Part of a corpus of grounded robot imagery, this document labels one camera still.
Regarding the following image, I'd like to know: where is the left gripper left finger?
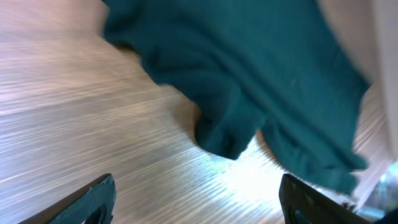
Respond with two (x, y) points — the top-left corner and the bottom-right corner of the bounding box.
(20, 174), (116, 224)

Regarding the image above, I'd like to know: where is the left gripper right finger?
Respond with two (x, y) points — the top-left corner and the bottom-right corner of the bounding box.
(279, 174), (369, 224)

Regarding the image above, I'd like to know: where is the black t-shirt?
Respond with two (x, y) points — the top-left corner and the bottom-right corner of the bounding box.
(104, 0), (369, 194)

